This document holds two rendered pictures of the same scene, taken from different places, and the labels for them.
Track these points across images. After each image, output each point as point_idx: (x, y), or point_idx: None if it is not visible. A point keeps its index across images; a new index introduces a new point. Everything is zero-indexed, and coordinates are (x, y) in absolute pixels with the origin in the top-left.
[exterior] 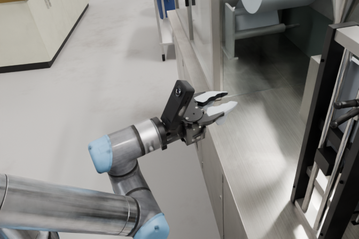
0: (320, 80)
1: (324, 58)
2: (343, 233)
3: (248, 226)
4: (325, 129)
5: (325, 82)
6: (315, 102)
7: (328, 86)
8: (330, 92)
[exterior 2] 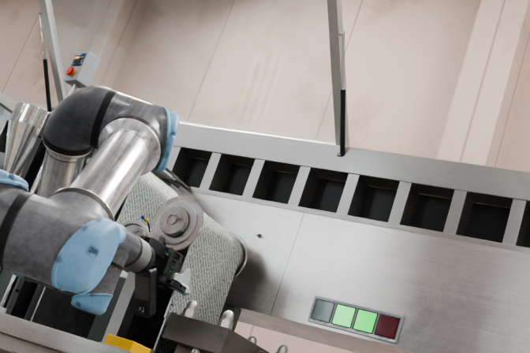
0: (35, 151)
1: (41, 135)
2: (32, 295)
3: None
4: (32, 191)
5: (37, 155)
6: (27, 170)
7: (38, 160)
8: (37, 167)
